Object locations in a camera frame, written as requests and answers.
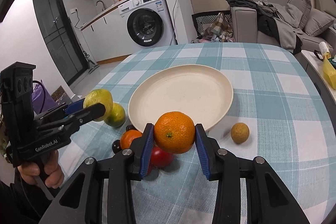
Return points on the teal checked tablecloth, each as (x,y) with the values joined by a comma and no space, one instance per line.
(288,125)

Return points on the white bottle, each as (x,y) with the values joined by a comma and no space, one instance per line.
(324,50)

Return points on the small orange mandarin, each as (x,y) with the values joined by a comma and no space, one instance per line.
(128,137)

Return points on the black patterned laundry basket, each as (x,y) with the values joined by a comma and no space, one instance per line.
(203,20)

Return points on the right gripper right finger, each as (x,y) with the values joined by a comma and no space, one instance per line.
(207,153)

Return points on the white side table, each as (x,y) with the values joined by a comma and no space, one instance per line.
(313,67)

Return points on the red tomato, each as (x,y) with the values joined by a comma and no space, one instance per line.
(160,158)

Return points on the white washing machine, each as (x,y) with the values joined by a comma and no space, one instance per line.
(146,24)

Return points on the yellow-green guava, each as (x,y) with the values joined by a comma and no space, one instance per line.
(102,96)

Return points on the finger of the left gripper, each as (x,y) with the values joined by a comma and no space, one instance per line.
(87,114)
(74,107)

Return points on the brown longan fruit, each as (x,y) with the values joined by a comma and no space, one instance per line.
(239,133)

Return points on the grey cushion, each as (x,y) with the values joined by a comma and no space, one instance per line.
(305,7)
(318,22)

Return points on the black glass door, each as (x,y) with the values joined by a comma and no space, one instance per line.
(60,39)

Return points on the purple bag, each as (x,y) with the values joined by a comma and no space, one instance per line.
(42,100)

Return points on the plaid cloth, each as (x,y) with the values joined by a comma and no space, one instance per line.
(220,31)

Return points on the cream round plate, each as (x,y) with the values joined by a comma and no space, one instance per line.
(201,92)

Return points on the white kitchen cabinet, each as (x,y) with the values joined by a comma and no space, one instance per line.
(107,37)

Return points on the grey sofa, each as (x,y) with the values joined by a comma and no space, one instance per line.
(309,43)

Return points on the dark clothes pile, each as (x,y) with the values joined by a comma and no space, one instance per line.
(255,23)

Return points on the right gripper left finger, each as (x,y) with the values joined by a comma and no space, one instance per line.
(142,148)

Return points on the yellow plastic bag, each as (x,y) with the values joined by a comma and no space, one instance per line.
(329,72)

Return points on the large orange mandarin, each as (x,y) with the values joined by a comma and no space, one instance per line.
(174,132)

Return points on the green-yellow citrus fruit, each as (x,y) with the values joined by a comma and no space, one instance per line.
(116,117)

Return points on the dark plum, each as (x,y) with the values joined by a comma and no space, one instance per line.
(130,127)
(116,146)

